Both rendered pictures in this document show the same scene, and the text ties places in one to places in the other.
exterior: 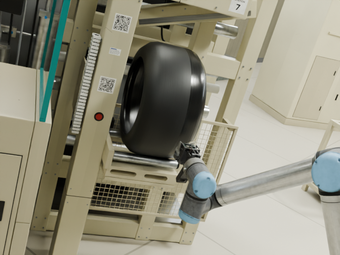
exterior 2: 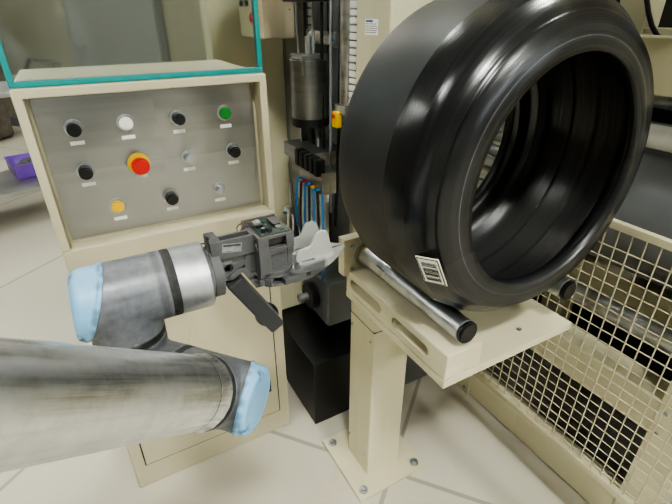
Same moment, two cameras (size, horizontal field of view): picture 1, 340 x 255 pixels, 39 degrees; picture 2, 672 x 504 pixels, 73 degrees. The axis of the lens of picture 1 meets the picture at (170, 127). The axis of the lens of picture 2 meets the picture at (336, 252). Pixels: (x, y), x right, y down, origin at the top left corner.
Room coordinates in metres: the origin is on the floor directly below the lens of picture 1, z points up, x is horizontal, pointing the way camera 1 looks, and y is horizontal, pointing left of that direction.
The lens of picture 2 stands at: (1.85, -0.69, 1.41)
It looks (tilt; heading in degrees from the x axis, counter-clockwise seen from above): 28 degrees down; 81
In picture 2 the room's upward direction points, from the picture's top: straight up
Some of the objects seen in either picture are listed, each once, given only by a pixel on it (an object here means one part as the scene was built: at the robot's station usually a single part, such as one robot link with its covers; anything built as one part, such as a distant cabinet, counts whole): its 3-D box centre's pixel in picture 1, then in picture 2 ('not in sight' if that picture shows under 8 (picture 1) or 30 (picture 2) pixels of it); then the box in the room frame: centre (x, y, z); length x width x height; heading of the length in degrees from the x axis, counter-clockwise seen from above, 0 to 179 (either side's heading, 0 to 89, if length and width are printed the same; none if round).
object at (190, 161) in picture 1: (194, 169); (192, 275); (1.74, -0.14, 1.10); 0.10 x 0.05 x 0.09; 110
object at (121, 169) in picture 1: (140, 171); (405, 311); (2.13, 0.08, 0.83); 0.36 x 0.09 x 0.06; 110
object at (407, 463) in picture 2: not in sight; (372, 452); (2.15, 0.36, 0.01); 0.27 x 0.27 x 0.02; 20
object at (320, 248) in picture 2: not in sight; (321, 247); (1.92, -0.09, 1.10); 0.09 x 0.03 x 0.06; 20
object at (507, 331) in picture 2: (133, 164); (452, 307); (2.26, 0.12, 0.80); 0.37 x 0.36 x 0.02; 20
